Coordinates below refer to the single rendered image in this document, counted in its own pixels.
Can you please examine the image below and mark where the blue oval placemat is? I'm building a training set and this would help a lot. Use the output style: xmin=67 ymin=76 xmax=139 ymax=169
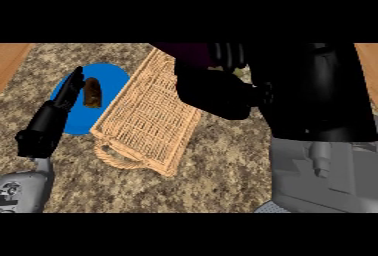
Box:
xmin=50 ymin=63 xmax=133 ymax=136

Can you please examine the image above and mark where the pale yellow object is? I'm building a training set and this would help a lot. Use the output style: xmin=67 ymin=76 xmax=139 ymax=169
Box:
xmin=232 ymin=66 xmax=251 ymax=80

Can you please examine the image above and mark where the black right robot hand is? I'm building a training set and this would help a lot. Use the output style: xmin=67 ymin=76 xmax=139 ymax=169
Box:
xmin=174 ymin=42 xmax=378 ymax=143

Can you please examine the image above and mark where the brown oblong vegetable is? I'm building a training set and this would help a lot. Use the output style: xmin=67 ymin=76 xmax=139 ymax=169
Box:
xmin=81 ymin=77 xmax=104 ymax=109

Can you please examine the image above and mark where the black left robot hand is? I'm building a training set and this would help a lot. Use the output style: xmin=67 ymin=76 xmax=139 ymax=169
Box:
xmin=14 ymin=65 xmax=87 ymax=160

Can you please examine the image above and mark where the dark purple vegetable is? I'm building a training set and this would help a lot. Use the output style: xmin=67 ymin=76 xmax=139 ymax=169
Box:
xmin=149 ymin=42 xmax=219 ymax=70

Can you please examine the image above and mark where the tan wicker basket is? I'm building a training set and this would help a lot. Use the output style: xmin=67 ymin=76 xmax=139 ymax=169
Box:
xmin=89 ymin=47 xmax=204 ymax=178

